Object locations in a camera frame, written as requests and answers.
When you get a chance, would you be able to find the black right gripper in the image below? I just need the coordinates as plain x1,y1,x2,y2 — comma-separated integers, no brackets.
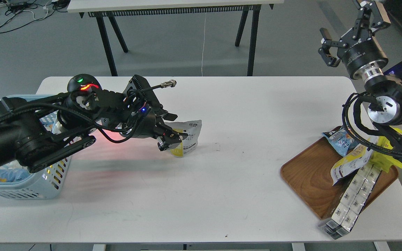
318,0,391,80

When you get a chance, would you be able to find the blue snack bag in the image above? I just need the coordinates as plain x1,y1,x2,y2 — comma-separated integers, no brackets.
322,126,358,156

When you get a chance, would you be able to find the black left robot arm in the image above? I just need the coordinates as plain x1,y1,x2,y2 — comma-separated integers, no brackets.
0,74,188,199

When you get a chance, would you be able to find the silver packet strip pack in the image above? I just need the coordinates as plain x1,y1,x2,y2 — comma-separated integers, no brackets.
318,163,381,239

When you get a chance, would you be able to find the floor cables and power strip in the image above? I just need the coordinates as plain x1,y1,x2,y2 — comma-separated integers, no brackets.
0,0,69,35

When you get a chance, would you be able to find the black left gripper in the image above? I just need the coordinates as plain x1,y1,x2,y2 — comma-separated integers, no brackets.
120,75,188,151

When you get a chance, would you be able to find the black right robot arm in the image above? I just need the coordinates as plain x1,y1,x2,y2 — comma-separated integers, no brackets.
318,0,402,163

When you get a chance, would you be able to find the black barcode scanner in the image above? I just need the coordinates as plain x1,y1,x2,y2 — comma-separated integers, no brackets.
67,74,102,97

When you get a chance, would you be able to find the blue snack packet in basket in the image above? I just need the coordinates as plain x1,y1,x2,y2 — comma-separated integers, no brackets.
0,168,30,183

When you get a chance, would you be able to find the yellow white nut snack pouch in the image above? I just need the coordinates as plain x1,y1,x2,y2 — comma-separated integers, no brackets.
166,120,202,158

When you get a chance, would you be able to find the yellow cartoon snack bag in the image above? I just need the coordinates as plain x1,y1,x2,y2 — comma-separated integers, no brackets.
369,136,402,173

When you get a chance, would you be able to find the brown wooden tray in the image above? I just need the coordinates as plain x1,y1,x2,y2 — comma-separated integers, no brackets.
280,126,399,220

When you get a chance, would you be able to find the white hanging cable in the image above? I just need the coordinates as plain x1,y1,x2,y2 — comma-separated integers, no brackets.
201,13,207,76

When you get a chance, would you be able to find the light blue plastic basket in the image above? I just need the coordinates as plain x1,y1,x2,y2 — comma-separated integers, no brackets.
0,94,72,199

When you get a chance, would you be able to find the white background table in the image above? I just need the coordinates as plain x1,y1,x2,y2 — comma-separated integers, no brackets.
67,0,283,76

